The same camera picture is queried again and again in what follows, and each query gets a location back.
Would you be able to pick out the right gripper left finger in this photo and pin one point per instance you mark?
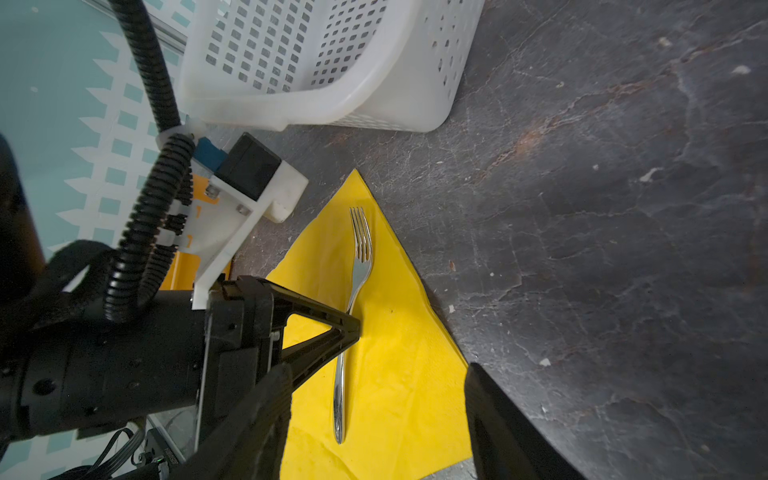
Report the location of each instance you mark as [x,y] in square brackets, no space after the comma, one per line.
[250,442]

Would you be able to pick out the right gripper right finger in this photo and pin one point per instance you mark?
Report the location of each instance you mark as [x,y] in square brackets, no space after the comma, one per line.
[505,444]

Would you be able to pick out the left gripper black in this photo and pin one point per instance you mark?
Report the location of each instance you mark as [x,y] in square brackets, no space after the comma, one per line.
[95,378]

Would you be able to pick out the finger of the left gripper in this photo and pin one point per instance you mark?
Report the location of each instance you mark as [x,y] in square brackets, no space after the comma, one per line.
[309,356]

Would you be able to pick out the yellow plastic utensil tray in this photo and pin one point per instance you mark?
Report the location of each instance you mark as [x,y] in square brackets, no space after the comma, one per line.
[182,272]

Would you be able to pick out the white perforated plastic basket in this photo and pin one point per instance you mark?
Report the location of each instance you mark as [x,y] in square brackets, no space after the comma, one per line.
[375,64]

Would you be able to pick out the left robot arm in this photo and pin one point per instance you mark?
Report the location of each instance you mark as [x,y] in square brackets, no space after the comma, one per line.
[88,281]

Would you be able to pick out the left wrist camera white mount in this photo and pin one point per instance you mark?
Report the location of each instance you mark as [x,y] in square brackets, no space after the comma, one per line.
[245,183]

